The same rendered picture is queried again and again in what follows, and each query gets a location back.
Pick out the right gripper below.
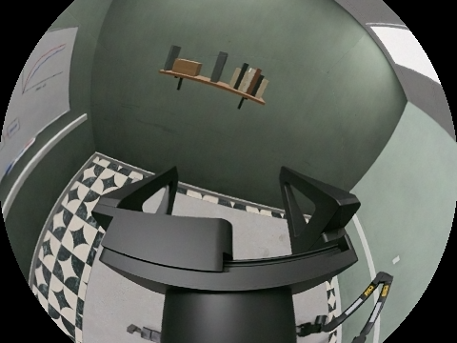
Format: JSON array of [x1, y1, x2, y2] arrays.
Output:
[[297, 323, 313, 336]]

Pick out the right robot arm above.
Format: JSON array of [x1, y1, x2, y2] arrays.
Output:
[[311, 272, 393, 343]]

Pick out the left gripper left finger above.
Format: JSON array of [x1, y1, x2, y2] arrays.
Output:
[[96, 167, 179, 214]]

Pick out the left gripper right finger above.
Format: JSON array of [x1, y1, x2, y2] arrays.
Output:
[[279, 167, 361, 254]]

